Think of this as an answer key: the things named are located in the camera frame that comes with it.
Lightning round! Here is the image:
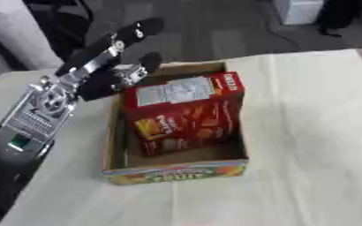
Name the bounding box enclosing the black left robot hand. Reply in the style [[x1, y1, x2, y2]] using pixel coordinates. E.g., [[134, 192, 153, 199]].
[[52, 17, 166, 102]]

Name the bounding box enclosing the white cabinet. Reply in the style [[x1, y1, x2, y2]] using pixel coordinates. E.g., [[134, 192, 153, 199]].
[[272, 0, 327, 26]]

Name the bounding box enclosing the red cracker box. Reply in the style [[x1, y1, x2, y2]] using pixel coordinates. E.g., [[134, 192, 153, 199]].
[[122, 71, 246, 157]]

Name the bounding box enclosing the black cable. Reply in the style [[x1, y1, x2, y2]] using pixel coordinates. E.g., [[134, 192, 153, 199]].
[[262, 17, 304, 51]]

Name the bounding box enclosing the black office chair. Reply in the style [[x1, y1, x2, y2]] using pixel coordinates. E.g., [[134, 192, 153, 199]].
[[20, 0, 96, 61]]

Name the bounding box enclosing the tan cardboard box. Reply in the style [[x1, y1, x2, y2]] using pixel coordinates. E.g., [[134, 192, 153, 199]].
[[101, 60, 251, 186]]

